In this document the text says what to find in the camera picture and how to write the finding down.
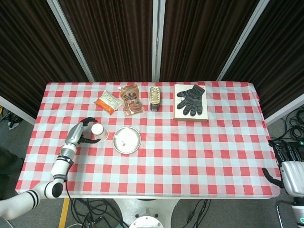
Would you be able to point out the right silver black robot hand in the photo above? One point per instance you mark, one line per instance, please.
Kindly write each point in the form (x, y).
(293, 175)

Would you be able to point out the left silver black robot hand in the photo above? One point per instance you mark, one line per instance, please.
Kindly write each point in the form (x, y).
(74, 134)

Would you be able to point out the white paper cup blue stripe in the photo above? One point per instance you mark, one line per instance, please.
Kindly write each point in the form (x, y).
(98, 130)

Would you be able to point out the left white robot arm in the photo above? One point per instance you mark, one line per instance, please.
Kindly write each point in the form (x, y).
(59, 166)

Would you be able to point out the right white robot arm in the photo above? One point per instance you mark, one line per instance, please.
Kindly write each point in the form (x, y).
(299, 211)

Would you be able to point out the orange and white snack packet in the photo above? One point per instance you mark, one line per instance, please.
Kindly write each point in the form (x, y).
(109, 101)

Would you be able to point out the round stainless steel plate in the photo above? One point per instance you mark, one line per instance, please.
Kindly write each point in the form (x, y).
(130, 135)

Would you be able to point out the brown peanut butter spout pouch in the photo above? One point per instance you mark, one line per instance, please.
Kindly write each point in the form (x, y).
(131, 102)

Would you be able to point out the yellow floor tape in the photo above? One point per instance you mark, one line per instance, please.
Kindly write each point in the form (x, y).
(63, 213)

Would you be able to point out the dark brown partition panel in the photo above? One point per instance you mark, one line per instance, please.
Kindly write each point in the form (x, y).
(28, 59)
(280, 59)
(114, 40)
(197, 40)

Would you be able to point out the dark tin can gold lid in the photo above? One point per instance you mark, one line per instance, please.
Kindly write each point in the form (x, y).
(154, 95)

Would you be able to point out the red white checkered tablecloth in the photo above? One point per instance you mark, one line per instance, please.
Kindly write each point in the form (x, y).
(166, 161)

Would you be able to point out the white book with brown edges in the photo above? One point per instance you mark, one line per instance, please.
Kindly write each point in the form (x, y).
(202, 117)

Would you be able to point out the grey striped knit glove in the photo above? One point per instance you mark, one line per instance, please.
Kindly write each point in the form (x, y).
(192, 99)

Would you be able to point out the white partition bottom rail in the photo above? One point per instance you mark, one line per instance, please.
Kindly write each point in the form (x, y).
(16, 110)
(285, 109)

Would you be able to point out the white partition frame post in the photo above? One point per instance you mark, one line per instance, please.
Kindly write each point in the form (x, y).
(71, 40)
(158, 40)
(242, 40)

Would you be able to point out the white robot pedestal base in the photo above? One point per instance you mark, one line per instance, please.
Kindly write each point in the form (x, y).
(147, 209)

